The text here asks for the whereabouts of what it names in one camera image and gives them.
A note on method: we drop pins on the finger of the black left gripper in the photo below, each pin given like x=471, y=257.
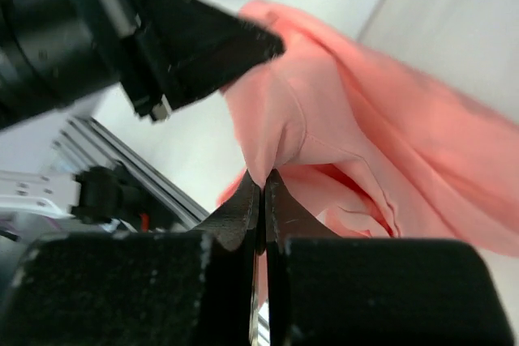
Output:
x=193, y=49

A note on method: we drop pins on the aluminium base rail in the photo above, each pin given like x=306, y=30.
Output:
x=84, y=142

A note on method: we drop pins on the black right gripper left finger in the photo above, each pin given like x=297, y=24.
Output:
x=234, y=224

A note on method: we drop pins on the pink pleated skirt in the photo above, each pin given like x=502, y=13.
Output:
x=374, y=148

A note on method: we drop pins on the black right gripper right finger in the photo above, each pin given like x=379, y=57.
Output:
x=286, y=218

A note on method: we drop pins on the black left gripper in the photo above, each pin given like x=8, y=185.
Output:
x=55, y=52

